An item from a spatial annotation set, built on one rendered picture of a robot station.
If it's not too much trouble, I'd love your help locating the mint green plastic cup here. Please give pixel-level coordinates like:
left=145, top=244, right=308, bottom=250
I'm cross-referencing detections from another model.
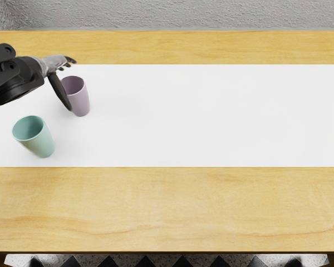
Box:
left=12, top=115, right=56, bottom=159

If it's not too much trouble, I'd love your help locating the mauve plastic cup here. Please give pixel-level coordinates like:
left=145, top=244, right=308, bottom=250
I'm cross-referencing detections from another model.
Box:
left=61, top=76, right=91, bottom=117

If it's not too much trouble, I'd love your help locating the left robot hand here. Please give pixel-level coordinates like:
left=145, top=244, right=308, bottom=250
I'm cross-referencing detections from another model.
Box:
left=39, top=55, right=77, bottom=112

